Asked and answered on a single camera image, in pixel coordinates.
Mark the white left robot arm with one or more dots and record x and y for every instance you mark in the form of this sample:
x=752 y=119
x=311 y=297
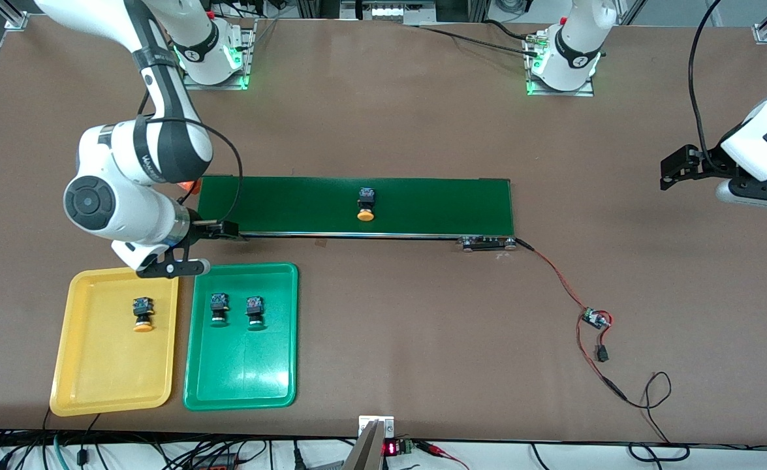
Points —
x=579 y=19

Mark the orange 4680 battery cylinder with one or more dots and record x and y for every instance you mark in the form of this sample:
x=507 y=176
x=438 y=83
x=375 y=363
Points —
x=189 y=186

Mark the red digit display module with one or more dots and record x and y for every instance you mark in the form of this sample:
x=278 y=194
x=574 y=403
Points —
x=391 y=448

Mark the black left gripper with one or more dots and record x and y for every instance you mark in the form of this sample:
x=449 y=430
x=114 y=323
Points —
x=711 y=162

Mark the green plastic tray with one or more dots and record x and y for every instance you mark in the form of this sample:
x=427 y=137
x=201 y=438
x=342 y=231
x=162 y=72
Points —
x=243 y=372

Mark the green conveyor belt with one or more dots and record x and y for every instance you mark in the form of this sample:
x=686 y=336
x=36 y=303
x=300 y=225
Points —
x=422 y=205

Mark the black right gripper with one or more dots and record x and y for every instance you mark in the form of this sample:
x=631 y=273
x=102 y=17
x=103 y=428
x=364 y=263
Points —
x=195 y=220

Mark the small black plug connector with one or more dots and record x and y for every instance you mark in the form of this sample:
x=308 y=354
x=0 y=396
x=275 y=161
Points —
x=602 y=354

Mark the silver box with lights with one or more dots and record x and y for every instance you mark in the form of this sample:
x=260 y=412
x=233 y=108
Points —
x=390 y=12

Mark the green mushroom push button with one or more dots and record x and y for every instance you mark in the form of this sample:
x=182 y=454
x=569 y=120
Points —
x=219 y=307
x=254 y=308

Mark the aluminium corner bracket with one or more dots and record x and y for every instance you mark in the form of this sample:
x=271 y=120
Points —
x=758 y=34
x=16 y=21

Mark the silver camera mount bracket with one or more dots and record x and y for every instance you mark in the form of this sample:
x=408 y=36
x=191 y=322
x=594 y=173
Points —
x=367 y=450

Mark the small circuit board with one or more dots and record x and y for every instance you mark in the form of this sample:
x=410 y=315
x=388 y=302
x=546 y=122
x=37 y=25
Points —
x=595 y=318

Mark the red test lead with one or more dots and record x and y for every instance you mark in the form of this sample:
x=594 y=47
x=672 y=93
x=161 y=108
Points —
x=425 y=446

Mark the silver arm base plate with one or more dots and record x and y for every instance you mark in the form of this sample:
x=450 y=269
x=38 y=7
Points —
x=250 y=77
x=582 y=91

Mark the yellow plastic tray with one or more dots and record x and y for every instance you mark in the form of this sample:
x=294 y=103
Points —
x=102 y=365

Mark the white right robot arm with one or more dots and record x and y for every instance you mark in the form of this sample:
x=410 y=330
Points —
x=115 y=209

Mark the yellow mushroom push button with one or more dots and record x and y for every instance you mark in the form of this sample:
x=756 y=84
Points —
x=143 y=313
x=365 y=201

